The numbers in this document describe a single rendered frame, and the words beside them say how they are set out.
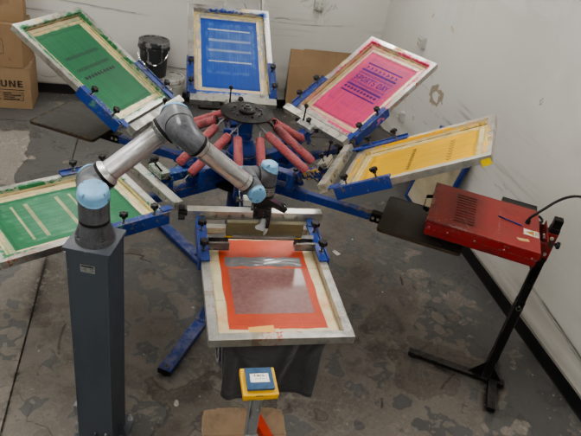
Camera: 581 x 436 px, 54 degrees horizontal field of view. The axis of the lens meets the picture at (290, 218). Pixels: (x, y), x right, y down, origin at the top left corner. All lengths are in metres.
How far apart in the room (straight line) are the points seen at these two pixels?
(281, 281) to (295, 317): 0.23
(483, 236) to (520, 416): 1.25
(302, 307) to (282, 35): 4.58
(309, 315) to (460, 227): 0.99
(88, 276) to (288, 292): 0.83
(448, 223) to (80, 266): 1.77
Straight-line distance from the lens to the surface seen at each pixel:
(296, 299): 2.52
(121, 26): 6.55
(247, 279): 2.58
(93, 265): 2.34
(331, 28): 6.76
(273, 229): 2.65
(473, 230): 3.06
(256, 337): 2.27
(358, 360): 3.70
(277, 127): 3.32
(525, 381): 4.06
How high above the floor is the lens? 2.57
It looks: 32 degrees down
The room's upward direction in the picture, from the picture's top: 10 degrees clockwise
